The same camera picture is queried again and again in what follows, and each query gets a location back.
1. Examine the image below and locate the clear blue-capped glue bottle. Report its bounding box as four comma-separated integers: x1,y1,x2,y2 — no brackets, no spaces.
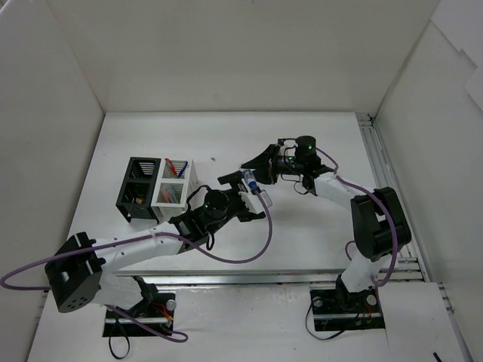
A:
242,170,261,195

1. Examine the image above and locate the blue ballpoint pen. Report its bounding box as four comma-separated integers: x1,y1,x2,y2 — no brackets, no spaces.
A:
177,161,188,179

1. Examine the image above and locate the red pen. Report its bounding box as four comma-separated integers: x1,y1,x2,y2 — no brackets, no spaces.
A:
165,158,178,178

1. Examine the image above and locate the teal blue pen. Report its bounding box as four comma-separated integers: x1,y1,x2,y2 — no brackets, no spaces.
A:
169,183,183,204

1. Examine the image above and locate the orange red marker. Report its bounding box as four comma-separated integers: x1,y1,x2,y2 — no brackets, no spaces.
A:
160,184,178,203

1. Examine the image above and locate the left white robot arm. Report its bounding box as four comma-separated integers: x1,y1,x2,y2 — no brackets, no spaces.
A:
45,171,272,317

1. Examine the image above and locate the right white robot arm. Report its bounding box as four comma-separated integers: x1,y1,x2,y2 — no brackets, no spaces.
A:
240,136,412,311

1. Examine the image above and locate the white slatted organizer box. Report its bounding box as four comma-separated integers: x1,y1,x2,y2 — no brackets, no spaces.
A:
151,158,198,223

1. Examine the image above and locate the black slatted organizer box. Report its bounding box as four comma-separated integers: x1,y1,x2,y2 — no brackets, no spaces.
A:
115,157,161,222

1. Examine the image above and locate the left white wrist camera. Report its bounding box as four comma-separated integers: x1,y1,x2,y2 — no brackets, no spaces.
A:
238,190,272,214

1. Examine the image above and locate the aluminium front rail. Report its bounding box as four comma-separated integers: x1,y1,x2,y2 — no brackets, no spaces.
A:
94,268,431,291

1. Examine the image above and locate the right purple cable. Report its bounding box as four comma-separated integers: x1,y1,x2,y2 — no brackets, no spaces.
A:
315,146,399,287

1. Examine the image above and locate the aluminium side rail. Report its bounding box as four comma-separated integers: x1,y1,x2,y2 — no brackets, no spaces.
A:
355,113,428,282

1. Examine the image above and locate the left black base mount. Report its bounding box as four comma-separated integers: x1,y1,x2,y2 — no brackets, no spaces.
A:
102,291,176,338

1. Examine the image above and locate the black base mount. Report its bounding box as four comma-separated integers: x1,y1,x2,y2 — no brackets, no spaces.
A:
102,291,176,338
310,288,386,332

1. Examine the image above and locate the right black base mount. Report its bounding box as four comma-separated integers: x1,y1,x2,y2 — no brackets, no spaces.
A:
310,288,386,332

